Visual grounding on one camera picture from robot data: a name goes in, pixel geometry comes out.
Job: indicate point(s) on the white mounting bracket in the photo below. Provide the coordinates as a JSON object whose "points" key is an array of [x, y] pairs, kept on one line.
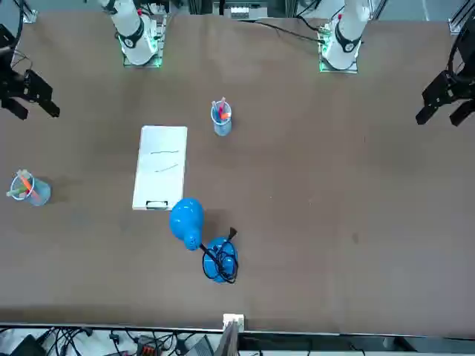
{"points": [[234, 319]]}

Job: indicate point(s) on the light clipboard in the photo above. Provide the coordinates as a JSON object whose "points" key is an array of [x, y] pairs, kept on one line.
{"points": [[174, 206]]}

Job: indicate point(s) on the white paper sheet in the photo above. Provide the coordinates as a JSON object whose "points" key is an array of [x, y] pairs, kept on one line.
{"points": [[159, 178]]}

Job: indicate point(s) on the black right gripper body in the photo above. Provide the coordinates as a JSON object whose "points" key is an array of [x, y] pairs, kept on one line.
{"points": [[29, 85]]}

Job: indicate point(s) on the black power adapter box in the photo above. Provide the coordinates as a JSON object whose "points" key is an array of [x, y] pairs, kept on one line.
{"points": [[27, 346]]}

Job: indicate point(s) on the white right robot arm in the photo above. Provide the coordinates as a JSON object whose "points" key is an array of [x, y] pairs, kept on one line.
{"points": [[131, 26]]}

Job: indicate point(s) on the orange highlighter pen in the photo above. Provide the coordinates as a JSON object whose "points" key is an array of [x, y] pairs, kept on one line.
{"points": [[26, 182], [224, 116]]}

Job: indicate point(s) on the red black connector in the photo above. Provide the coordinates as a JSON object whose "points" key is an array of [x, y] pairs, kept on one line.
{"points": [[148, 345]]}

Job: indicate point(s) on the white power strip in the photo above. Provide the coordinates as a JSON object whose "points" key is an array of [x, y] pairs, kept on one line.
{"points": [[239, 13]]}

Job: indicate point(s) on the clear plastic beaker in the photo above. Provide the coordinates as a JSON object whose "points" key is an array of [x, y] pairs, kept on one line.
{"points": [[222, 128], [41, 194]]}

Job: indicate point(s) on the metal clipboard clip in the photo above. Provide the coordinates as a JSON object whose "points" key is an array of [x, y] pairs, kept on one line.
{"points": [[156, 204]]}

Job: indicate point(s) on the pink highlighter pen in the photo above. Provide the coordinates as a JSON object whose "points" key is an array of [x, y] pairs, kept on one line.
{"points": [[221, 108]]}

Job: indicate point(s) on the aluminium camera pole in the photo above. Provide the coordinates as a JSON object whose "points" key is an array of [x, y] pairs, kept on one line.
{"points": [[228, 341]]}

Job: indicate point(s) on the dark power supply brick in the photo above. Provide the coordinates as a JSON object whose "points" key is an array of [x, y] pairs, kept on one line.
{"points": [[200, 346]]}

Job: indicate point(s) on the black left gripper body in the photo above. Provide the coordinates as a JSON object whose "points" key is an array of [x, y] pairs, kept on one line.
{"points": [[445, 89]]}

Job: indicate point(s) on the green highlighter pen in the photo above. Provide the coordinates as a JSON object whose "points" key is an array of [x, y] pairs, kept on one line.
{"points": [[16, 192]]}

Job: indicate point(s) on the blue desk lamp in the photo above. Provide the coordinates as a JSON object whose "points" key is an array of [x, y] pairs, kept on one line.
{"points": [[185, 219]]}

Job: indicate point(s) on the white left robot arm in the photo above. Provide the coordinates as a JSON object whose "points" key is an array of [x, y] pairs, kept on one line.
{"points": [[349, 29]]}

